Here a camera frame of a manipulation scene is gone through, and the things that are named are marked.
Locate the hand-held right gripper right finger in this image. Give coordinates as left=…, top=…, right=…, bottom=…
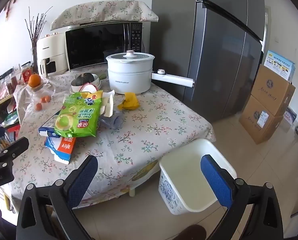
left=200, top=154, right=282, bottom=240

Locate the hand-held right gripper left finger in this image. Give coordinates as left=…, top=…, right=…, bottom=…
left=16, top=155, right=107, bottom=240

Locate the white plastic bin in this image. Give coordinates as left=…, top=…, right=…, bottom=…
left=159, top=138, right=238, bottom=215

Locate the orange blue carton box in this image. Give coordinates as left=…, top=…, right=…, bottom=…
left=44, top=136, right=77, bottom=165

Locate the green snack bag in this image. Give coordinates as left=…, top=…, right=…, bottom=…
left=53, top=91, right=104, bottom=138

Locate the cream drink carton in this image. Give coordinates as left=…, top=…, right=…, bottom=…
left=99, top=91, right=117, bottom=118

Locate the metal storage rack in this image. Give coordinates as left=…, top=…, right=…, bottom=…
left=0, top=67, right=23, bottom=155

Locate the flowered under tablecloth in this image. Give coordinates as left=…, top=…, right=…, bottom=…
left=71, top=159, right=161, bottom=208

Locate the brown fuzzy slipper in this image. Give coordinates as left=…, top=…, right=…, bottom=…
left=176, top=224, right=207, bottom=240

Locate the clear glass jar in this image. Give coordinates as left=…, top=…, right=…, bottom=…
left=26, top=82, right=55, bottom=111

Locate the crushed clear plastic bottle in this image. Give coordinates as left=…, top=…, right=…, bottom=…
left=100, top=110, right=126, bottom=130

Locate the large orange fruit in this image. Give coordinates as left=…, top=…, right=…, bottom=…
left=28, top=73, right=42, bottom=87

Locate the red labelled jar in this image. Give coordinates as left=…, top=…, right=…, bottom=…
left=20, top=63, right=32, bottom=83

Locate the floral tablecloth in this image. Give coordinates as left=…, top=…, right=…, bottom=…
left=7, top=64, right=216, bottom=208

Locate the glass vase with dried twigs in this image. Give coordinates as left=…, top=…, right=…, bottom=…
left=24, top=6, right=53, bottom=74

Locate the yellow crumpled wrapper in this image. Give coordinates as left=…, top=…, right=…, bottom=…
left=118, top=92, right=140, bottom=111

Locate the red rimmed white lid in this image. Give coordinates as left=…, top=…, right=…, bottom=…
left=78, top=83, right=97, bottom=93

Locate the dark green squash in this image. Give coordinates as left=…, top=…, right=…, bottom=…
left=71, top=72, right=96, bottom=87

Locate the cream air fryer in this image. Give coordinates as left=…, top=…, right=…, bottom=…
left=36, top=31, right=69, bottom=77

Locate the white electric pot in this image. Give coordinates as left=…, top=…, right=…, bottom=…
left=106, top=51, right=196, bottom=95

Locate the grey refrigerator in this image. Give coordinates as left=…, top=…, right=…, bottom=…
left=149, top=0, right=267, bottom=123

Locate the black microwave oven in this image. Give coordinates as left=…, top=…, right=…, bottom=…
left=65, top=21, right=151, bottom=72

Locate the blue white printed box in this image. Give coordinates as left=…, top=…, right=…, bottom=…
left=263, top=50, right=296, bottom=82

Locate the floral microwave cover cloth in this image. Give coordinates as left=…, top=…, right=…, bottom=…
left=50, top=0, right=159, bottom=30

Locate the red wall ornament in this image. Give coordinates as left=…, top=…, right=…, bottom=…
left=5, top=0, right=15, bottom=18

